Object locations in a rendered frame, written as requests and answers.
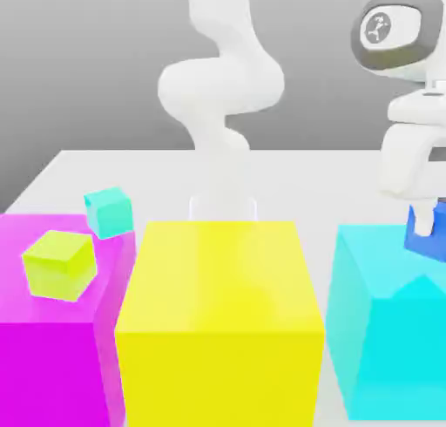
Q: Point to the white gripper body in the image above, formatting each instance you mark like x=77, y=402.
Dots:
x=404, y=162

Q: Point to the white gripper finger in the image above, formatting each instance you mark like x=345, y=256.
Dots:
x=425, y=218

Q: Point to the small blue cube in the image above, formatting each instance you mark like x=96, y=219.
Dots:
x=420, y=247

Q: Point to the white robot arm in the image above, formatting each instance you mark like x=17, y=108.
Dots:
x=223, y=85

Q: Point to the small cyan cube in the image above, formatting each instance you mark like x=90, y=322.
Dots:
x=111, y=214

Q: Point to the small lime cube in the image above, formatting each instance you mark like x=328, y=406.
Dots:
x=59, y=270

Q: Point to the large cyan box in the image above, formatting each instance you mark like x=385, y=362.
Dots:
x=393, y=347

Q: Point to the large yellow box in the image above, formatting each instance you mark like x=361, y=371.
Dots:
x=219, y=329

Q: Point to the large magenta box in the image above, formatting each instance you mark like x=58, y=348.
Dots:
x=45, y=364

